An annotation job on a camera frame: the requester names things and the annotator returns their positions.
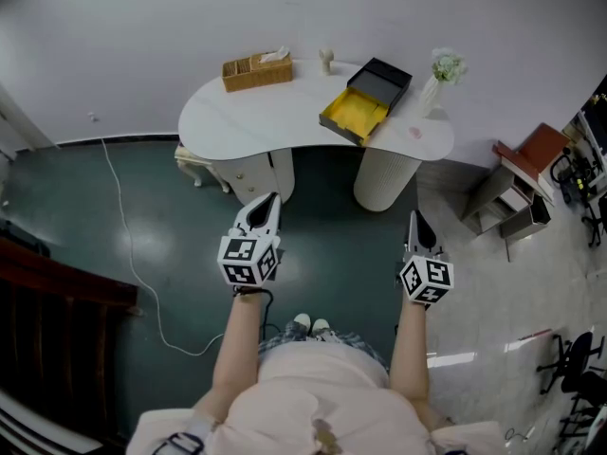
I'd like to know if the person's plaid skirt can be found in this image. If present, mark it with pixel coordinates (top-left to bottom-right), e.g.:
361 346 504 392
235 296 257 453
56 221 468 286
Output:
258 319 388 364

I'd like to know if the black box with yellow lining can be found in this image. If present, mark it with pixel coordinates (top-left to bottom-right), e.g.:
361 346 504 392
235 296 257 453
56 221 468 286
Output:
318 57 414 147

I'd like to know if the person's right forearm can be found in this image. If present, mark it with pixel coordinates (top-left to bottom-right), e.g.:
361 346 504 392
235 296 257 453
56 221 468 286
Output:
388 299 431 402

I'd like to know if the white tissue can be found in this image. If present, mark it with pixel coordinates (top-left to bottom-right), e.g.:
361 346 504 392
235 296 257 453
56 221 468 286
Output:
259 45 291 64

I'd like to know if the black yellow floor machine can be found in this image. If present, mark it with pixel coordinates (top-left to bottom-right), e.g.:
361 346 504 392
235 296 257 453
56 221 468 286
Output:
549 147 592 206

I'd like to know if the white curved table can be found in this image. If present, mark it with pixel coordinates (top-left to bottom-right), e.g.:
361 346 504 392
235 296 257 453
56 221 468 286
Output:
177 58 456 163

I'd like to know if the black cable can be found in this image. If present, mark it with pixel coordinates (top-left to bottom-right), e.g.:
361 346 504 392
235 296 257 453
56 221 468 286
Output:
232 285 277 340

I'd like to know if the grey shelf red-brown top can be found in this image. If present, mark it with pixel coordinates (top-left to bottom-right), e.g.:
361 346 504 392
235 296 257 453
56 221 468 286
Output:
462 121 573 250

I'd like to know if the white drawer pedestal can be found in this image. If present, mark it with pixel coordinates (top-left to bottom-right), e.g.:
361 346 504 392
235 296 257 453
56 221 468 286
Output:
212 148 296 206

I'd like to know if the white green flower bouquet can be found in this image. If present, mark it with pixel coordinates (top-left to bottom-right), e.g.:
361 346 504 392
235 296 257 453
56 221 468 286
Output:
430 46 469 86

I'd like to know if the wicker basket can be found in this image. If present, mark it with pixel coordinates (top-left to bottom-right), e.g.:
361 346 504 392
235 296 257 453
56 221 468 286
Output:
221 52 294 93

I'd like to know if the white floor cable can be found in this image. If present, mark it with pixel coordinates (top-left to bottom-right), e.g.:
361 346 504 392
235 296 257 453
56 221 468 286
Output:
100 137 225 357

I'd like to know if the white ribbed vase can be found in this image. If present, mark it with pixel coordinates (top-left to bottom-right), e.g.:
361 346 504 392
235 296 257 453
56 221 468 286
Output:
419 74 446 118

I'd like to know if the white carved stool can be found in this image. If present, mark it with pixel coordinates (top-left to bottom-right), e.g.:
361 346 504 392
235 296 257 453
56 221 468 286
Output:
174 142 231 193

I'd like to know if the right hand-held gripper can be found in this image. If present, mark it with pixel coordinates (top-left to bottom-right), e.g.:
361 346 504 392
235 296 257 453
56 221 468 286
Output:
395 209 455 311

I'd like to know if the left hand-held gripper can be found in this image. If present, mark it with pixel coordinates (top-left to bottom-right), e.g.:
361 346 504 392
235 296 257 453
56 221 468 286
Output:
216 191 285 288

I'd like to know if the person's pale pink top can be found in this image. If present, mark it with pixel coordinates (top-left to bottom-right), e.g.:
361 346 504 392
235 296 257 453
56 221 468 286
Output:
125 334 504 455

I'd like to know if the dark wooden furniture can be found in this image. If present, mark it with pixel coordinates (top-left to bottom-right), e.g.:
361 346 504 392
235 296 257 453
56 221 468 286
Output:
0 234 138 445

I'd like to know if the person's left forearm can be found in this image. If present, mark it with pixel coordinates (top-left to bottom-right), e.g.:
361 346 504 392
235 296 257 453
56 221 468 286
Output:
212 291 265 421

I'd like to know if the black office chair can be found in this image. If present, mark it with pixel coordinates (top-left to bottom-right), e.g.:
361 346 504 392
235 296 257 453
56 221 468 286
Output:
559 372 607 447
580 187 607 248
538 332 607 397

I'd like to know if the dark blue bag strap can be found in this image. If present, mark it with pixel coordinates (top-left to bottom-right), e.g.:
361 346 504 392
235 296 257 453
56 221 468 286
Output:
151 414 214 455

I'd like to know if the white ribbed cylinder table leg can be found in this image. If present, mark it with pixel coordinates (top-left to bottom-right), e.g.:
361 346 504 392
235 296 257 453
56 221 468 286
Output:
353 145 421 213

